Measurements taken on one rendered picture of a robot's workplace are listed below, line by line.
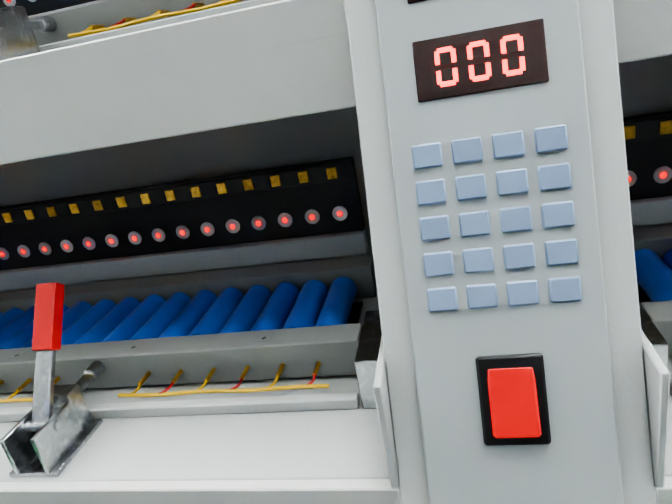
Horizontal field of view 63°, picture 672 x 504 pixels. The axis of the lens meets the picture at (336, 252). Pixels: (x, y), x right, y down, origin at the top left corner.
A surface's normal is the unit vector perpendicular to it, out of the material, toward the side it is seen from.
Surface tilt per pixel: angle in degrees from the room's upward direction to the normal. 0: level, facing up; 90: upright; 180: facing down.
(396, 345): 90
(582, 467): 90
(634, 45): 109
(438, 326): 90
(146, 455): 19
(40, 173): 90
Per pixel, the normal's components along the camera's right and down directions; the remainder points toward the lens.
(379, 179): -0.22, 0.07
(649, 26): -0.17, 0.39
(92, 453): -0.18, -0.91
